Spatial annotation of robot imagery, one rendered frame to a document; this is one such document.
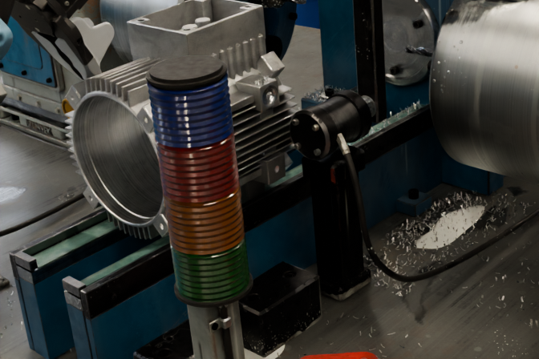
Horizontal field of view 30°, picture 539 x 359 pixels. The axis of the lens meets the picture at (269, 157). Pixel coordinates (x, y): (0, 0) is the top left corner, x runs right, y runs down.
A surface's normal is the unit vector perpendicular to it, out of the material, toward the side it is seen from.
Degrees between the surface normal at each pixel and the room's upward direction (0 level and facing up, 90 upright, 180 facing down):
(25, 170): 0
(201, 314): 90
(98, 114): 114
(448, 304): 0
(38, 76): 90
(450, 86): 81
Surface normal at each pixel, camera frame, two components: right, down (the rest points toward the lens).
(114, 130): 0.73, 0.19
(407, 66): -0.69, 0.35
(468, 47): -0.65, -0.12
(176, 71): -0.08, -0.91
